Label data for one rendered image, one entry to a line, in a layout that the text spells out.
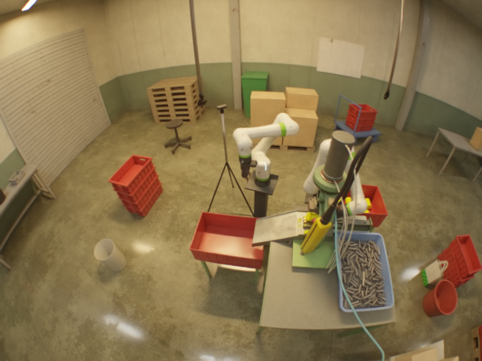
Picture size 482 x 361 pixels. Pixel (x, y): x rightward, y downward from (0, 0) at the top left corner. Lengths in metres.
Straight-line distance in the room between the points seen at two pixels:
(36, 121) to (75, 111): 1.25
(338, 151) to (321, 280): 0.82
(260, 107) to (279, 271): 2.73
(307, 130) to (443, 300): 3.54
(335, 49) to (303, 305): 5.17
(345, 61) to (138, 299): 6.11
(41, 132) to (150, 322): 4.59
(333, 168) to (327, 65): 4.53
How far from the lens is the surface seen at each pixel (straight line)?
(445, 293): 3.31
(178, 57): 5.97
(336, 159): 1.06
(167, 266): 2.57
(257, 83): 4.73
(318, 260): 1.40
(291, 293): 1.33
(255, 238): 1.60
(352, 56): 5.60
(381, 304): 1.48
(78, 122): 6.09
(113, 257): 2.58
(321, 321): 1.34
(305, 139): 3.82
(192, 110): 4.98
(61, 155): 5.79
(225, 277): 2.36
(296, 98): 3.84
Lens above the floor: 2.22
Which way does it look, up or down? 43 degrees down
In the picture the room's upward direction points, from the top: 3 degrees counter-clockwise
